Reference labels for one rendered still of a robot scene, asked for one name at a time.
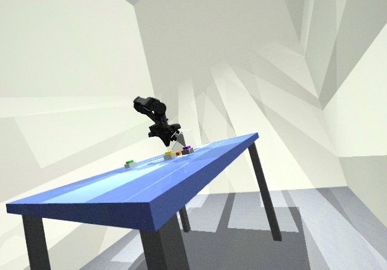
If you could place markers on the yellow button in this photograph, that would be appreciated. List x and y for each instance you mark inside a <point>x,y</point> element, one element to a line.
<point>169,155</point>

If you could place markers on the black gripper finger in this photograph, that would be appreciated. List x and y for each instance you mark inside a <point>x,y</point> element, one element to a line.
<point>168,137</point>
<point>161,136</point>

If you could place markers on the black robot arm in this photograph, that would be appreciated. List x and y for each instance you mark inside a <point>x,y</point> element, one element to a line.
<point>146,106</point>

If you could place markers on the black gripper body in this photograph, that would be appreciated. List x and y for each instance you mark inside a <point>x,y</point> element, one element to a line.
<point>168,128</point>

